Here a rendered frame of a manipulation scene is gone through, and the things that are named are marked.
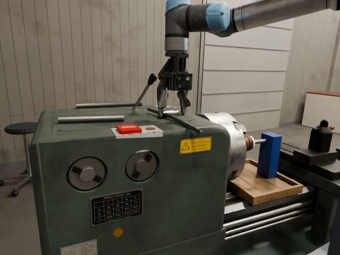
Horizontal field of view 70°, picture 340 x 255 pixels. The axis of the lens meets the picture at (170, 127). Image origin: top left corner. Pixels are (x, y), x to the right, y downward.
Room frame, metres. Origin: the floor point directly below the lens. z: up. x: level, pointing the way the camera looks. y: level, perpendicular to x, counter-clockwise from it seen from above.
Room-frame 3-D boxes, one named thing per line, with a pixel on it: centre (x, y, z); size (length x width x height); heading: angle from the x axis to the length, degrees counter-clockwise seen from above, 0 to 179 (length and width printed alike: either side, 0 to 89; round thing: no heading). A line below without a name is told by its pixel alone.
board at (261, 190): (1.15, -0.43, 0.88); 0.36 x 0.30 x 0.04; 24
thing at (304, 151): (1.22, -0.77, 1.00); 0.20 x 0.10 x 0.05; 114
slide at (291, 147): (1.29, -0.77, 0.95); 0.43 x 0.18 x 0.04; 24
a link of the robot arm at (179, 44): (0.82, -0.02, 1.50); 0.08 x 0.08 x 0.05
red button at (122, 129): (0.67, 0.12, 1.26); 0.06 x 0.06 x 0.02; 24
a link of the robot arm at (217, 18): (0.78, -0.11, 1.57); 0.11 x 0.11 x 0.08; 61
